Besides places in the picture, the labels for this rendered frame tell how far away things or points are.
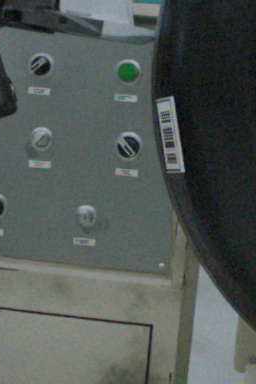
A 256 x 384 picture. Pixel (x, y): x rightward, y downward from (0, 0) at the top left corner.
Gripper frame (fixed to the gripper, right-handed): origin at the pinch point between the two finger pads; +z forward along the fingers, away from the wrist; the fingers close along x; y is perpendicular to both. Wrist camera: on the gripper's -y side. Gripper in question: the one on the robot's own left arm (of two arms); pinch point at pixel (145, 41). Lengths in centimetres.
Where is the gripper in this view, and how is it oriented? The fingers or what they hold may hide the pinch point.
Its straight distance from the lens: 109.4
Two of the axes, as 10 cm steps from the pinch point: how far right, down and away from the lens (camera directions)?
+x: 1.1, -0.4, 9.9
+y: 1.9, -9.8, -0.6
